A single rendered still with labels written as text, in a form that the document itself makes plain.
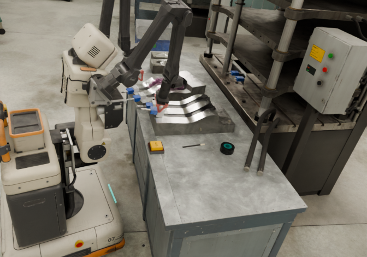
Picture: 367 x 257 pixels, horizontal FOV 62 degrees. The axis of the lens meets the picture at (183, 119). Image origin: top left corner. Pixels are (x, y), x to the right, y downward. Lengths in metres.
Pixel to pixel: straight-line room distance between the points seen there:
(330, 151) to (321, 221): 0.57
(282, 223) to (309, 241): 0.95
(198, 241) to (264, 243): 0.39
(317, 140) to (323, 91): 0.73
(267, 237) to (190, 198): 0.50
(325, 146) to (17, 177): 2.09
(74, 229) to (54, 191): 0.39
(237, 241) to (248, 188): 0.28
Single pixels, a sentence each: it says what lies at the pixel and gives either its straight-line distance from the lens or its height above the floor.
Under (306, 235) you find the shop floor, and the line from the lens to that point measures 2.65.
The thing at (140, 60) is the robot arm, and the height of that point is 1.32.
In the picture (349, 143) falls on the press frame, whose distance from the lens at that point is 2.74.
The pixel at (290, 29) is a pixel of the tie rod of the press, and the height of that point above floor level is 1.43.
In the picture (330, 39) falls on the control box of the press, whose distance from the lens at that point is 1.83.
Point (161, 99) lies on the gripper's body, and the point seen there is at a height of 1.03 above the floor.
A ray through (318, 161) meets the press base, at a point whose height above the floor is 0.42.
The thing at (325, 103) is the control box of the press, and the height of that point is 1.14.
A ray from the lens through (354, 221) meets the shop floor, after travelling 2.99.
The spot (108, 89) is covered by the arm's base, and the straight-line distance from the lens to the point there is 1.41.
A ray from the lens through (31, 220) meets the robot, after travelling 1.80.
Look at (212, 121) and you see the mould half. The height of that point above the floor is 0.89.
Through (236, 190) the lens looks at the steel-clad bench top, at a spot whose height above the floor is 0.80.
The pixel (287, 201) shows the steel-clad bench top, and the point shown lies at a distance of 1.60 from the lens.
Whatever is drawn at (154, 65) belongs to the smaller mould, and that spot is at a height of 0.87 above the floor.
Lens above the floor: 1.85
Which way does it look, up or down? 32 degrees down
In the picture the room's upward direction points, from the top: 9 degrees clockwise
